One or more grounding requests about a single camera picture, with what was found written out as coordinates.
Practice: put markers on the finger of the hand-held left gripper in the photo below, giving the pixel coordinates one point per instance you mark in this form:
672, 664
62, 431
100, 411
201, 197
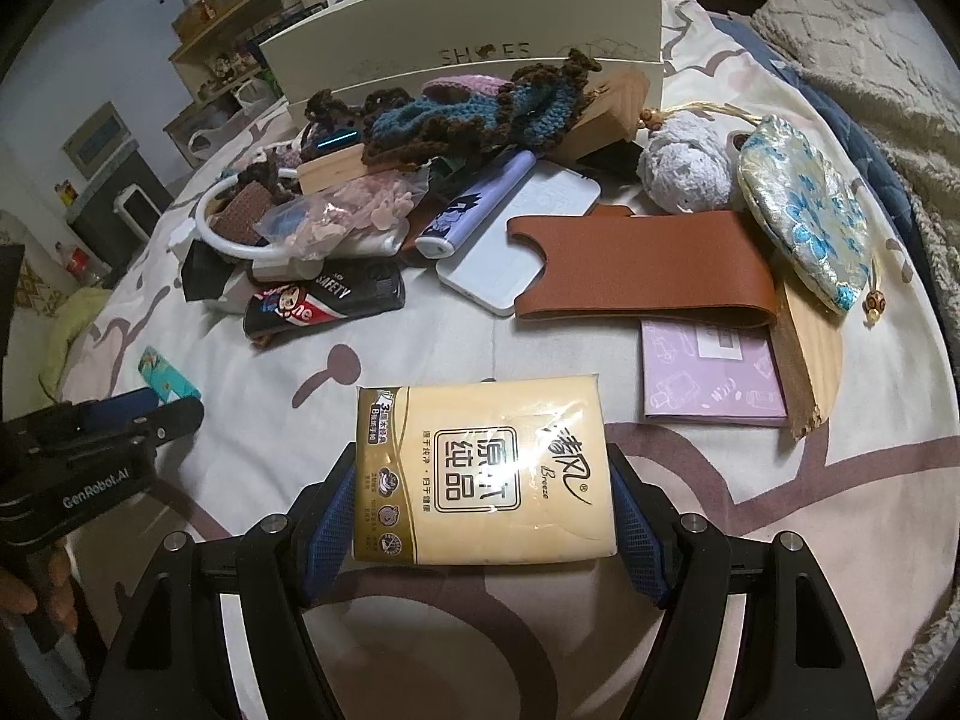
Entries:
120, 409
9, 315

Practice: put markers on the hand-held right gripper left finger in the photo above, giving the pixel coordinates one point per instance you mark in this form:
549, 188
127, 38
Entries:
326, 540

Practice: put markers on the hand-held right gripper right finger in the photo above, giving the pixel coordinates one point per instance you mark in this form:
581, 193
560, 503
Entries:
637, 540

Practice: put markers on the teal packet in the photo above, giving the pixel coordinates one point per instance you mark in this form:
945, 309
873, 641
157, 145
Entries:
171, 376

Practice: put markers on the yellow tissue pack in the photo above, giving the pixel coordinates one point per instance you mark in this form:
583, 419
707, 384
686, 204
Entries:
487, 472

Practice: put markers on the white shoe box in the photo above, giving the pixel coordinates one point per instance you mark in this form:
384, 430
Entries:
465, 22

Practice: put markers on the person's left hand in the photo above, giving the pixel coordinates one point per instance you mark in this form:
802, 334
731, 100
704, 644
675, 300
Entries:
56, 592

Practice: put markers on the yellow-green cloth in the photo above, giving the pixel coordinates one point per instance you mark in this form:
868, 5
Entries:
71, 330

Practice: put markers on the cola bottle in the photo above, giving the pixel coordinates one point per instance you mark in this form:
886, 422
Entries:
81, 259

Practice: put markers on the white space heater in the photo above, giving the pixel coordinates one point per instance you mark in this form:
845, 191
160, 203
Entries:
136, 214

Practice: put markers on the pink notebook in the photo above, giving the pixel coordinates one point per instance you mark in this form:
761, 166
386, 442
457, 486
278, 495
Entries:
712, 382

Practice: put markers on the brown sponge block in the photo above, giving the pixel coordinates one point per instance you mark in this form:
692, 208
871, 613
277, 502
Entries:
244, 210

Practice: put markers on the black snack bar packet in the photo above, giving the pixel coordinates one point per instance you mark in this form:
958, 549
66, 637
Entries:
330, 300

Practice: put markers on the light wood plank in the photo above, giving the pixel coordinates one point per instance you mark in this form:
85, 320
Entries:
814, 360

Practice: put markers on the brown leather case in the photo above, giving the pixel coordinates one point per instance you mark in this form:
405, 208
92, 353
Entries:
645, 270

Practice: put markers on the clear bag of pink pieces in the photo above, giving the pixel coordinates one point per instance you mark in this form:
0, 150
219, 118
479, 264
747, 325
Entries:
337, 214

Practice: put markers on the white flat case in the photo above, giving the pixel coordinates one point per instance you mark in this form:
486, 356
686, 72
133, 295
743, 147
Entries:
525, 240

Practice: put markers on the purple power bank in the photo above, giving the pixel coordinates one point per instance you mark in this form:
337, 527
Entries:
472, 202

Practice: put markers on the white yarn ball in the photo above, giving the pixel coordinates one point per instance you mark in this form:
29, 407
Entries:
686, 161

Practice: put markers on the wooden wedge block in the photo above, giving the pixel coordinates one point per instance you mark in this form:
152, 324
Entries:
607, 116

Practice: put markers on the blue brown crochet piece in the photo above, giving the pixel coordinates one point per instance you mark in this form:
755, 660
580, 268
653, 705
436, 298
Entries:
465, 116

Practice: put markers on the purple crochet piece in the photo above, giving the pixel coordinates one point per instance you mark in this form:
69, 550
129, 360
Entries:
465, 86

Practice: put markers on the cream textured blanket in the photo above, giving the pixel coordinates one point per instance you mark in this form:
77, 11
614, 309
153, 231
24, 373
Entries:
862, 22

